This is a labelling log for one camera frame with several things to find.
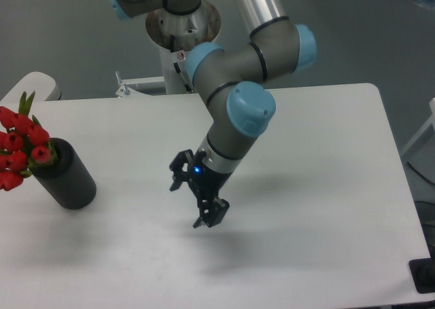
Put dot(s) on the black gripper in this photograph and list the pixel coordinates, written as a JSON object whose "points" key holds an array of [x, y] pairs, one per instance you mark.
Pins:
{"points": [[205, 184]]}

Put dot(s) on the red tulip bouquet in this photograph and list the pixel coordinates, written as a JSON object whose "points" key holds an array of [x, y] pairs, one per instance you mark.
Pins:
{"points": [[25, 144]]}

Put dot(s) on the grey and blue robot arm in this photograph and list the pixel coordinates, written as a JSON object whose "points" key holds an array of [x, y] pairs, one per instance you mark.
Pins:
{"points": [[229, 83]]}

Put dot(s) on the black ribbed cylindrical vase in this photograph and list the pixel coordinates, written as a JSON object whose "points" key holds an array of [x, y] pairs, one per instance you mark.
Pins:
{"points": [[67, 180]]}

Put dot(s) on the white chair back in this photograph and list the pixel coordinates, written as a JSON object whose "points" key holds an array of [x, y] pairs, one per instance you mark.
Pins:
{"points": [[46, 88]]}

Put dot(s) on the black device at table edge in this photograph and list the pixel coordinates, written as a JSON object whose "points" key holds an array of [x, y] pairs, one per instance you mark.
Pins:
{"points": [[422, 271]]}

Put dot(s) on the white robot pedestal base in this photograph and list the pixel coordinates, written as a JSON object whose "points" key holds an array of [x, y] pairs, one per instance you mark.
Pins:
{"points": [[170, 68]]}

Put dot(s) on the white frame at right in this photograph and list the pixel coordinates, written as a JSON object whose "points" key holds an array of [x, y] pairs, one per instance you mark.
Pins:
{"points": [[420, 138]]}

